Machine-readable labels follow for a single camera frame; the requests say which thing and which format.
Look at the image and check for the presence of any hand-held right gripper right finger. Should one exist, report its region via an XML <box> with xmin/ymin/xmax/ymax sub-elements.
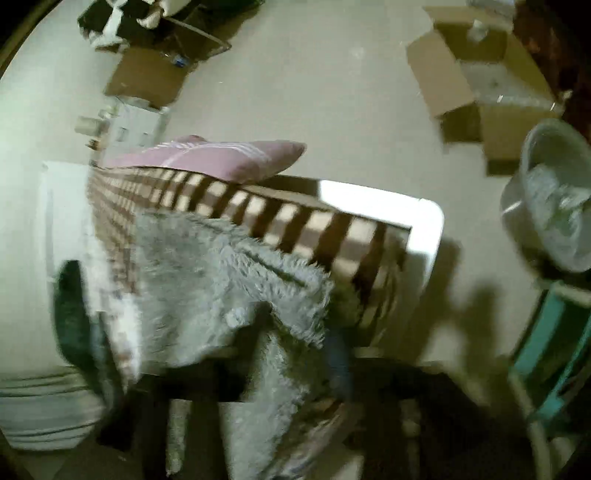
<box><xmin>324</xmin><ymin>322</ymin><xmax>468</xmax><ymax>480</ymax></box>

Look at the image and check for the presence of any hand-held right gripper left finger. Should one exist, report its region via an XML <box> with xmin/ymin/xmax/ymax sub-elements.
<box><xmin>98</xmin><ymin>359</ymin><xmax>246</xmax><ymax>480</ymax></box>

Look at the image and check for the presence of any grey fleece blanket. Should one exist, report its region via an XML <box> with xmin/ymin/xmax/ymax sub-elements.
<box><xmin>92</xmin><ymin>210</ymin><xmax>362</xmax><ymax>479</ymax></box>

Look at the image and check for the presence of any brown checked bed sheet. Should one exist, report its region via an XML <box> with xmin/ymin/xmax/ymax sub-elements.
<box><xmin>88</xmin><ymin>164</ymin><xmax>415</xmax><ymax>352</ymax></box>

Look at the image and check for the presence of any dark green blanket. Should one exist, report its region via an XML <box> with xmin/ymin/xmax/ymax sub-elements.
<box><xmin>52</xmin><ymin>260</ymin><xmax>122</xmax><ymax>398</ymax></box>

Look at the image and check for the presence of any striped green curtain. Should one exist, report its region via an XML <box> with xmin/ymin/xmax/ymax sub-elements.
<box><xmin>0</xmin><ymin>368</ymin><xmax>110</xmax><ymax>452</ymax></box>

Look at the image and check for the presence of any teal rack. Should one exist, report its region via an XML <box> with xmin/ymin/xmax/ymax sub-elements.
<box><xmin>507</xmin><ymin>276</ymin><xmax>591</xmax><ymax>464</ymax></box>

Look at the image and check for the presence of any pink pillow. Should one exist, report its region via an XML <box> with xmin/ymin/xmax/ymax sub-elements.
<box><xmin>98</xmin><ymin>135</ymin><xmax>308</xmax><ymax>182</ymax></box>

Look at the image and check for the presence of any white plastic basin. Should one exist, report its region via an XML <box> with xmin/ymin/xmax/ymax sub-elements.
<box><xmin>500</xmin><ymin>118</ymin><xmax>591</xmax><ymax>274</ymax></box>

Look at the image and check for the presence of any white nightstand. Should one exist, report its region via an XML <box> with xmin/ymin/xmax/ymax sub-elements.
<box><xmin>98</xmin><ymin>98</ymin><xmax>172</xmax><ymax>154</ymax></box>

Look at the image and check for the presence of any pale crumpled cloth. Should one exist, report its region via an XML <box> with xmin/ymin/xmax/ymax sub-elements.
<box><xmin>525</xmin><ymin>164</ymin><xmax>591</xmax><ymax>250</ymax></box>

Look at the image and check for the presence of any small open cardboard box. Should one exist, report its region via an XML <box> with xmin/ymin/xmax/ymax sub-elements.
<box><xmin>405</xmin><ymin>4</ymin><xmax>565</xmax><ymax>177</ymax></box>

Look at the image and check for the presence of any large cardboard box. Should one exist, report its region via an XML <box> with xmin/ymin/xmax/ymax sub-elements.
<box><xmin>103</xmin><ymin>45</ymin><xmax>195</xmax><ymax>110</ymax></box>

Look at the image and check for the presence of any black and white jacket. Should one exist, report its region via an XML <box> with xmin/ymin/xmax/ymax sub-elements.
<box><xmin>78</xmin><ymin>0</ymin><xmax>163</xmax><ymax>48</ymax></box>

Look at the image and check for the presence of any white bed frame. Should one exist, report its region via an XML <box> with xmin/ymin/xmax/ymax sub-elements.
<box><xmin>318</xmin><ymin>179</ymin><xmax>447</xmax><ymax>352</ymax></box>

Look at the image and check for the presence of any metal frame chair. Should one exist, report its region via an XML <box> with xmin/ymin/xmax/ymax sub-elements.
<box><xmin>159</xmin><ymin>16</ymin><xmax>232</xmax><ymax>62</ymax></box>

